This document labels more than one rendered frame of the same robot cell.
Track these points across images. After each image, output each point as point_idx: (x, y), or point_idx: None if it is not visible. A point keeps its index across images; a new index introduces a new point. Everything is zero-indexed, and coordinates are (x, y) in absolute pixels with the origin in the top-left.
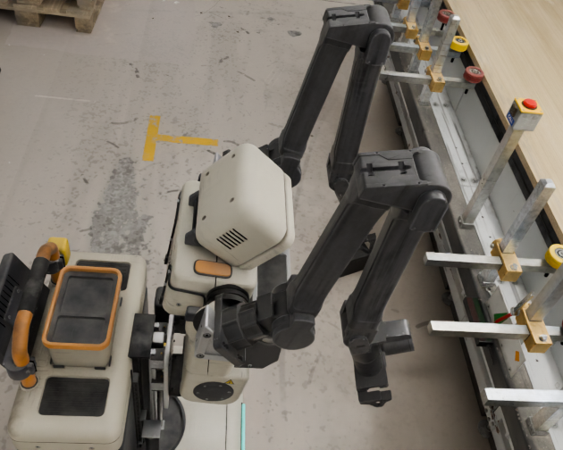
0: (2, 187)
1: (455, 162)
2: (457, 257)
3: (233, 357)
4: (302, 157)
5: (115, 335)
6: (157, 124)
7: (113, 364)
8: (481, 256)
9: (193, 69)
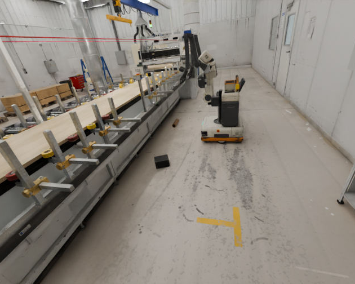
0: (301, 192)
1: None
2: (160, 94)
3: None
4: (152, 208)
5: (225, 89)
6: (235, 236)
7: (224, 88)
8: (155, 95)
9: None
